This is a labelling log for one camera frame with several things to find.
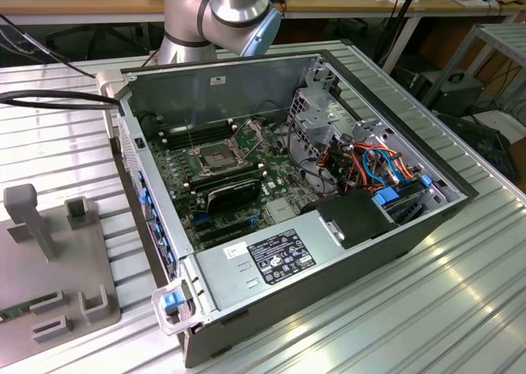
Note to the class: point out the perforated metal drive cage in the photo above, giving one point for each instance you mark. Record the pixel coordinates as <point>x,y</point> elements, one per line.
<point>312,123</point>

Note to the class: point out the black expansion slot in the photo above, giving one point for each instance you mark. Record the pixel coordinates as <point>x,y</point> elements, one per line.
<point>226,233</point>
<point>224,226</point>

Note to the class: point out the metal disk bay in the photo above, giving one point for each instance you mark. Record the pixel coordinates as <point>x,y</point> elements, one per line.
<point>415,152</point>

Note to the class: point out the black cooler shroud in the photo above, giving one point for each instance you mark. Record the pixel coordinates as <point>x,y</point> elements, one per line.
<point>234,195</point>

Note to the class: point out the wooden desk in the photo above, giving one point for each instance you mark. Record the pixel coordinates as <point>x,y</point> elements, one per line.
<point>61,0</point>

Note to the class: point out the grey parts rack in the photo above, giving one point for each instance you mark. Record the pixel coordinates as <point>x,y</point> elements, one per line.
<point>37,263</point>

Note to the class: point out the green motherboard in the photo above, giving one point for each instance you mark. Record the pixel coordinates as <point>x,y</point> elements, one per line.
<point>283,176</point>

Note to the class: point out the black power supply label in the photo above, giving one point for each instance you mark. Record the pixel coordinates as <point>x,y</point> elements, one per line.
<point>281,255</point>

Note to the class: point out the small blue clip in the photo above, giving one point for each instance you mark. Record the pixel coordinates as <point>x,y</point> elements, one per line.
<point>426,180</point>

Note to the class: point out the dark bag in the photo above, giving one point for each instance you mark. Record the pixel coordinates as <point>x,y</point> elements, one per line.
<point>485,144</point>

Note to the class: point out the blue disk carrier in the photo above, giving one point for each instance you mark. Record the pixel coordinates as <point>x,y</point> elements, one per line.
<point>386,196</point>

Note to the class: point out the black plastic cover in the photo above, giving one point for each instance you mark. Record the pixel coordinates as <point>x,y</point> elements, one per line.
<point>353,220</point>

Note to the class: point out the open black PC case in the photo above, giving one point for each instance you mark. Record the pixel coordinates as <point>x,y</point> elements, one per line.
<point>370,263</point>

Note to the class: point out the black RAM slot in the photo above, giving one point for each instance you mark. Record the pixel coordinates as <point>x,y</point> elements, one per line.
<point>197,126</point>
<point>201,136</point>
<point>201,141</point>
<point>226,173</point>
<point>199,131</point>
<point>228,180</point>

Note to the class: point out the blue case latch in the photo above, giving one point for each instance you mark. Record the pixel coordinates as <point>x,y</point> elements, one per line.
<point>172,303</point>

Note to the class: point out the grey power supply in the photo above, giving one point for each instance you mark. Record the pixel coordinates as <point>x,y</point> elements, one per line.
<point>230,283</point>

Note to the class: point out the silver chipset heatsink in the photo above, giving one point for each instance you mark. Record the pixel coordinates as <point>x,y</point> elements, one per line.
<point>281,210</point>

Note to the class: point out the grey metal shelf frame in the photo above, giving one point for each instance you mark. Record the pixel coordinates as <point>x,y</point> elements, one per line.
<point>505,41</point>

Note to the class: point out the CPU socket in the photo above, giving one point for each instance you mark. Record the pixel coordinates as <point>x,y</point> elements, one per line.
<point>215,157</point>

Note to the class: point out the white label on case wall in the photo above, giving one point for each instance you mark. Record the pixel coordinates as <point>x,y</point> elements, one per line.
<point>218,81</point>

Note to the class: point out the small white sticker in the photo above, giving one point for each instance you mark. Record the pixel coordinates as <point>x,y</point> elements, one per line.
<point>235,251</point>

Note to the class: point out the green RAM stick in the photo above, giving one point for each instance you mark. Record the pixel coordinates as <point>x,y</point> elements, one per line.
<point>20,306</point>

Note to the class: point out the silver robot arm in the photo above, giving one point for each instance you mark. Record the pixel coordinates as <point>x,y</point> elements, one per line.
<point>230,4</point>

